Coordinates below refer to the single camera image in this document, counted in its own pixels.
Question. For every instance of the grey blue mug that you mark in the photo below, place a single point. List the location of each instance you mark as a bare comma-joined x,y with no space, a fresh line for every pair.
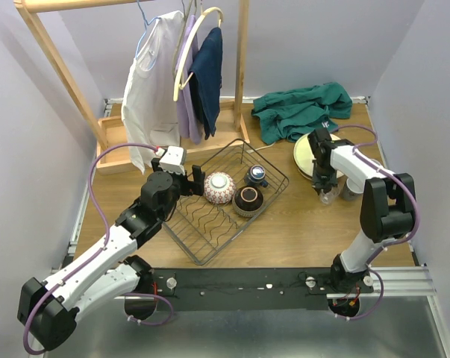
351,191

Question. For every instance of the clear glass cup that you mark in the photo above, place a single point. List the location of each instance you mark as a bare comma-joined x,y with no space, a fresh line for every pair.
331,196

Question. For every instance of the lavender garment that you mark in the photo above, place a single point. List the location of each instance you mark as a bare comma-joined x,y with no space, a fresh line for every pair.
188,125

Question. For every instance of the cream round plate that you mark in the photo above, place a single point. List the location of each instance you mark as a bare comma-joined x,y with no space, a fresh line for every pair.
303,157

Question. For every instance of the white tank top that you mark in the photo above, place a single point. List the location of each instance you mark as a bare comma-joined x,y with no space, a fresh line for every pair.
148,111

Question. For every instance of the blue wire hanger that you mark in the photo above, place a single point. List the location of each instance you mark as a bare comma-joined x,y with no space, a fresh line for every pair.
144,33

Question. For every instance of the black base bar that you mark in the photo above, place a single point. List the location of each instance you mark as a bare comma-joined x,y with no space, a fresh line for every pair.
227,289

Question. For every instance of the red white patterned bowl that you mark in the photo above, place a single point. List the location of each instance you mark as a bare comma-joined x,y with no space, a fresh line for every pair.
219,188

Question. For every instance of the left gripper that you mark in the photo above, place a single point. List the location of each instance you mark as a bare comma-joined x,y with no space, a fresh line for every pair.
189,182

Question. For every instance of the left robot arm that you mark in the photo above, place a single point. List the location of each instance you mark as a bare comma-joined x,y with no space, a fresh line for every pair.
50,309

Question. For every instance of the black wire dish rack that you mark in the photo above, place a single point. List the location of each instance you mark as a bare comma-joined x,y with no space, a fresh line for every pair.
202,229

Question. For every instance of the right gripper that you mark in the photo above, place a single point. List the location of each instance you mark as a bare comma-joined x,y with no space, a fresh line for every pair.
319,184

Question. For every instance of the dark brown bowl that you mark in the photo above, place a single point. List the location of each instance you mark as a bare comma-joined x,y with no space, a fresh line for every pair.
247,201

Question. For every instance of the wooden hanger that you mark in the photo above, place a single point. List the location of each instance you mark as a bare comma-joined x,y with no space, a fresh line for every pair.
182,78

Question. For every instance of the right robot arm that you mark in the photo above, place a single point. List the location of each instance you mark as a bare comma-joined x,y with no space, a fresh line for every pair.
388,214

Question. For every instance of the navy blue garment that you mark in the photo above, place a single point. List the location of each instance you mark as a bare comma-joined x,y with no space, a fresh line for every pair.
206,81

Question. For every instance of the dark blue teacup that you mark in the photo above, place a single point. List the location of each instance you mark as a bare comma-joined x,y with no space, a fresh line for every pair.
256,177

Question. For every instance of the green crumpled garment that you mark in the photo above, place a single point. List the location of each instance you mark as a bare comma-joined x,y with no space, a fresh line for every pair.
293,113

